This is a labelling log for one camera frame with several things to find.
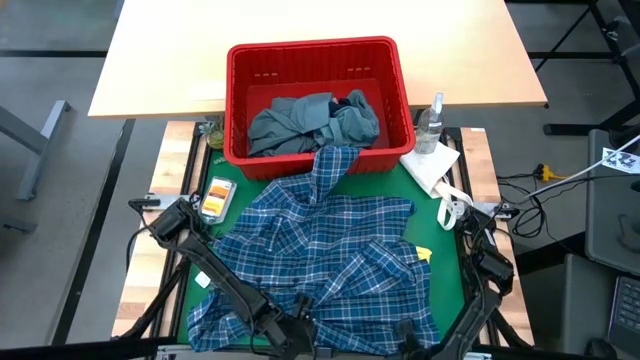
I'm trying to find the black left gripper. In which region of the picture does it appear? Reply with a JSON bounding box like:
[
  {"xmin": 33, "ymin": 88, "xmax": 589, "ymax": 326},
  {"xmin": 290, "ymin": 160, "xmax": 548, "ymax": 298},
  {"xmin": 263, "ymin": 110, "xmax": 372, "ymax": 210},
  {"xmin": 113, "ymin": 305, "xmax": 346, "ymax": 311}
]
[{"xmin": 269, "ymin": 294, "xmax": 319, "ymax": 359}]

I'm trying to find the blue plaid shirt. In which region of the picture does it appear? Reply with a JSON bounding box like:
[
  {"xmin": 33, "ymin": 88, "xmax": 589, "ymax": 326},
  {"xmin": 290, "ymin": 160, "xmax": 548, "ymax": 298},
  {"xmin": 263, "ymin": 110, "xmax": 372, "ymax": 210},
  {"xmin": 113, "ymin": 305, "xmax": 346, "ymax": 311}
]
[{"xmin": 185, "ymin": 144, "xmax": 442, "ymax": 354}]

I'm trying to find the red plastic laundry bin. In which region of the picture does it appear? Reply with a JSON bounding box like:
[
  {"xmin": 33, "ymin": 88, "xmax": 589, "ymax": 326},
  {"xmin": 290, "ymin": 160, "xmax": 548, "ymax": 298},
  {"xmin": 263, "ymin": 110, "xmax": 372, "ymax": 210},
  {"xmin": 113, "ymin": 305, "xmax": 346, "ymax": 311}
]
[{"xmin": 223, "ymin": 34, "xmax": 416, "ymax": 181}]

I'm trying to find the green table mat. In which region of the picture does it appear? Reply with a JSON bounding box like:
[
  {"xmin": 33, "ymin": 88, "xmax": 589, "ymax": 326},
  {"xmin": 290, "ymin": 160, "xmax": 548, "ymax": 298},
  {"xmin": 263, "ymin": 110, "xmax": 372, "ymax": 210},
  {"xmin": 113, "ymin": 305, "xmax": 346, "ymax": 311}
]
[{"xmin": 178, "ymin": 149, "xmax": 474, "ymax": 351}]

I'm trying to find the orange-labelled clear plastic package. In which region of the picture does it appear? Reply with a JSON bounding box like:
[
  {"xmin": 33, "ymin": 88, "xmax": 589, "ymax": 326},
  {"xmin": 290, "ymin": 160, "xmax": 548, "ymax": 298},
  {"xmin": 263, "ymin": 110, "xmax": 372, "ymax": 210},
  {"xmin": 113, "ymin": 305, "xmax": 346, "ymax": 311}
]
[{"xmin": 198, "ymin": 175, "xmax": 238, "ymax": 225}]

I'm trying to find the black computer mouse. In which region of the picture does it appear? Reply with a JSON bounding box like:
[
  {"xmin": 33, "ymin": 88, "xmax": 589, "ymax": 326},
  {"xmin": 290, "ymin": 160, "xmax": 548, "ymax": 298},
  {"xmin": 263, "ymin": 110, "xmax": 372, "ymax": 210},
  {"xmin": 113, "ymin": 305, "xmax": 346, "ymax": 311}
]
[{"xmin": 584, "ymin": 337, "xmax": 619, "ymax": 360}]

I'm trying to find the white tote bag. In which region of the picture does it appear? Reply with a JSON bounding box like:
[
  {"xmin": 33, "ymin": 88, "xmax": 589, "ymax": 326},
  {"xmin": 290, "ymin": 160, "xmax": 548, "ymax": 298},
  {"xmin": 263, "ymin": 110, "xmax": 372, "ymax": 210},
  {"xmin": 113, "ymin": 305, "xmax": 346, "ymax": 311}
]
[{"xmin": 399, "ymin": 142, "xmax": 474, "ymax": 231}]

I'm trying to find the black keyboard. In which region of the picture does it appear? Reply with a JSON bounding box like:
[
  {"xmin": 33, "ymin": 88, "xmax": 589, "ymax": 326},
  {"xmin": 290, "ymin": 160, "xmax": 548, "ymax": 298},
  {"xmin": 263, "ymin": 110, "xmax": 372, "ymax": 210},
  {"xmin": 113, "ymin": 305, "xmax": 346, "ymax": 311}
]
[{"xmin": 607, "ymin": 275, "xmax": 640, "ymax": 346}]

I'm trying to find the grey-blue garment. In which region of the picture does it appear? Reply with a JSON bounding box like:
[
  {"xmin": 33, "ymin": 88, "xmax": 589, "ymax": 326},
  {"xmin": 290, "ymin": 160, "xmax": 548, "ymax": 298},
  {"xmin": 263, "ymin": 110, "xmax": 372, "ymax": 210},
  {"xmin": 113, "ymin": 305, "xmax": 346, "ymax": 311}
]
[{"xmin": 248, "ymin": 89, "xmax": 381, "ymax": 159}]

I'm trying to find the small potted plant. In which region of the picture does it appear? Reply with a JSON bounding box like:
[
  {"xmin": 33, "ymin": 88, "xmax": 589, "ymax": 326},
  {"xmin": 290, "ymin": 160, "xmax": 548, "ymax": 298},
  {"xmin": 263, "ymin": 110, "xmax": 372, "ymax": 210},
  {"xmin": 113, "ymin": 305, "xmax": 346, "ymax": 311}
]
[{"xmin": 198, "ymin": 119, "xmax": 226, "ymax": 151}]

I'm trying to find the yellow power plug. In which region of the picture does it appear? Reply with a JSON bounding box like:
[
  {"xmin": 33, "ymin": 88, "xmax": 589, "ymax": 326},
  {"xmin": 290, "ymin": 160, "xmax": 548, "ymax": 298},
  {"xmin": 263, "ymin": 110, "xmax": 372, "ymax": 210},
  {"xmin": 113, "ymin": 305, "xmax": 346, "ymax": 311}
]
[{"xmin": 537, "ymin": 163, "xmax": 570, "ymax": 182}]

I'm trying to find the clear plastic spray bottle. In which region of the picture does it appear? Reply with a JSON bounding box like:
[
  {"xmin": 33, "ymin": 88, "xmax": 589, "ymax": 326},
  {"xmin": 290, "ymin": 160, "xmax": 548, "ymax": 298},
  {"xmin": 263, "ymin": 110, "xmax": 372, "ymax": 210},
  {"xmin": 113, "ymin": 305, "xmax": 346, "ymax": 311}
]
[{"xmin": 413, "ymin": 91, "xmax": 445, "ymax": 155}]

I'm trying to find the grey plastic case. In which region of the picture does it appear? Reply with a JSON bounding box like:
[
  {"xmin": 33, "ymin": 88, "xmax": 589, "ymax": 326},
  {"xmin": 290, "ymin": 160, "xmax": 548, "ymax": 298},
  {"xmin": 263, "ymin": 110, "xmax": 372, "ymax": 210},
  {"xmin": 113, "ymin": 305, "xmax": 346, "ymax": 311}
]
[{"xmin": 584, "ymin": 128, "xmax": 640, "ymax": 276}]

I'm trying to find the black metal desk base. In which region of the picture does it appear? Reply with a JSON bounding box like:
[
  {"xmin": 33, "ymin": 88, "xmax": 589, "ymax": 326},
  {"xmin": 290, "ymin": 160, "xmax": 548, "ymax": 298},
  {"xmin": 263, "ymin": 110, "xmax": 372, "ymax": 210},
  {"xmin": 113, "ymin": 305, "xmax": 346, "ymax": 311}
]
[{"xmin": 529, "ymin": 0, "xmax": 640, "ymax": 137}]

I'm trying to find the black-and-white printed marker tag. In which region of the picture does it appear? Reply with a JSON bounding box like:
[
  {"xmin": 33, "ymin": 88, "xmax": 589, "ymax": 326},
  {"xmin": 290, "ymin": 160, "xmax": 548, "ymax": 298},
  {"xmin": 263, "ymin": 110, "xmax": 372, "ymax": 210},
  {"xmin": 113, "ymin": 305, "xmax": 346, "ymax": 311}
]
[{"xmin": 601, "ymin": 147, "xmax": 640, "ymax": 175}]

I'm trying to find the light wooden table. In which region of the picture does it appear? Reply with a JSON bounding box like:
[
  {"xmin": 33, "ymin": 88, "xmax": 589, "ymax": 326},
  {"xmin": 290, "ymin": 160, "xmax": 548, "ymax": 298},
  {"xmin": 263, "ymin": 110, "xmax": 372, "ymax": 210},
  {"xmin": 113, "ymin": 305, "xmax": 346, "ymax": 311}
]
[{"xmin": 88, "ymin": 0, "xmax": 549, "ymax": 120}]

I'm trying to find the grey metal table leg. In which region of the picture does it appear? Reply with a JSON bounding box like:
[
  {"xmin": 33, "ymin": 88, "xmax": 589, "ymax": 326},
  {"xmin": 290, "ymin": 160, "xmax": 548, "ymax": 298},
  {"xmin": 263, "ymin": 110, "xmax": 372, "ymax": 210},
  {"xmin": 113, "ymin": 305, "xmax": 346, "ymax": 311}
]
[{"xmin": 0, "ymin": 99, "xmax": 74, "ymax": 202}]

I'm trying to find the black cable sleeve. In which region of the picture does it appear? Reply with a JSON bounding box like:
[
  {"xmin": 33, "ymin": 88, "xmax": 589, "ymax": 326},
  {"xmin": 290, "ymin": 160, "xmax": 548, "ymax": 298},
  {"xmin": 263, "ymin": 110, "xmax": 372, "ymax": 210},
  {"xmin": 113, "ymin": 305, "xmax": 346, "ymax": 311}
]
[
  {"xmin": 119, "ymin": 259, "xmax": 184, "ymax": 341},
  {"xmin": 492, "ymin": 307, "xmax": 531, "ymax": 349}
]

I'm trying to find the black aluminium table frame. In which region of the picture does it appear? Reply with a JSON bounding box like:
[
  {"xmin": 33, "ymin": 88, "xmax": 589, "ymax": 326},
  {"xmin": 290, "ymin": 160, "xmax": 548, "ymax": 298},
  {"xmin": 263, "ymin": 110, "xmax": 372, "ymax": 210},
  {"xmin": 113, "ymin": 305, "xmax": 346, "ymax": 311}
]
[{"xmin": 149, "ymin": 119, "xmax": 504, "ymax": 351}]

